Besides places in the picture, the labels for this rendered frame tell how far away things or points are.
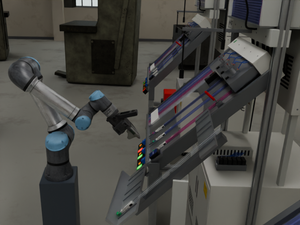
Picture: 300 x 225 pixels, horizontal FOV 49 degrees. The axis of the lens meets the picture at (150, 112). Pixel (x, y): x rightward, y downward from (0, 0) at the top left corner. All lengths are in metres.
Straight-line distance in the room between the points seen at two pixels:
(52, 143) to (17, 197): 1.09
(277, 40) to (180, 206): 0.77
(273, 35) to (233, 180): 0.74
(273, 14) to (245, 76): 0.28
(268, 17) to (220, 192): 0.85
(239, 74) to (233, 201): 0.64
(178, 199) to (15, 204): 1.63
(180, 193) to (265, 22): 0.77
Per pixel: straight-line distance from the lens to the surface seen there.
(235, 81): 1.54
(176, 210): 1.36
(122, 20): 5.28
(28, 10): 10.78
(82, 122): 1.69
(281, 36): 1.48
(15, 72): 1.73
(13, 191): 2.87
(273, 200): 1.83
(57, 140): 1.77
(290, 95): 1.65
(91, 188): 2.77
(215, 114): 1.53
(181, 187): 1.30
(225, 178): 1.77
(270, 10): 1.47
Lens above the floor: 1.51
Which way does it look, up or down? 20 degrees down
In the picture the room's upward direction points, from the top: 2 degrees clockwise
